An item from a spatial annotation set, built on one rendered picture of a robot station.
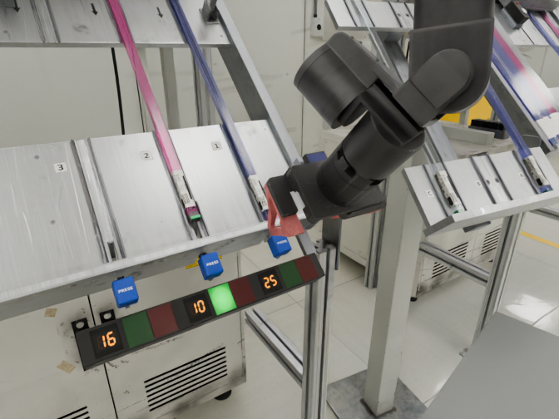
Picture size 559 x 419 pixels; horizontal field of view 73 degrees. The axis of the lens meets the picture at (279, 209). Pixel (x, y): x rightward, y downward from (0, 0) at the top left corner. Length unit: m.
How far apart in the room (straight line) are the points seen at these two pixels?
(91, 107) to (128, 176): 1.88
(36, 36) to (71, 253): 0.35
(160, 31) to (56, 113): 1.70
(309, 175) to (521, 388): 0.35
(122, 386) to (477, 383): 0.77
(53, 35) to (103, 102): 1.72
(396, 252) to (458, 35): 0.65
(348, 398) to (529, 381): 0.77
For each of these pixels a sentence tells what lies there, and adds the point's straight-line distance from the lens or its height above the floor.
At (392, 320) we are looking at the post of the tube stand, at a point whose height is 0.35.
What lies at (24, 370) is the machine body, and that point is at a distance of 0.96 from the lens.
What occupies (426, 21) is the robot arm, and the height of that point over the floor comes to 0.98.
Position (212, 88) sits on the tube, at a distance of 0.68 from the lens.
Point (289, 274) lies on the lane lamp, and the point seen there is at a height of 0.66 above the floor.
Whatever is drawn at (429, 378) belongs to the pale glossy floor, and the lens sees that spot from 1.40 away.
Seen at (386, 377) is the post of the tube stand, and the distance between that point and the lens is 1.15.
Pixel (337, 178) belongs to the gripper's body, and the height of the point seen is 0.85.
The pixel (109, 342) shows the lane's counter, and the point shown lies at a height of 0.66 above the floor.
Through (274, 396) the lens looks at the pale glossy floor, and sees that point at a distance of 1.27.
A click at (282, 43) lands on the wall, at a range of 2.86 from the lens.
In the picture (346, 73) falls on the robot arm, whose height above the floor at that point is 0.95.
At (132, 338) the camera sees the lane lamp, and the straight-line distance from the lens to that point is 0.50.
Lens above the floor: 0.97
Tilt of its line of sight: 23 degrees down
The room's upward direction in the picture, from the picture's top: straight up
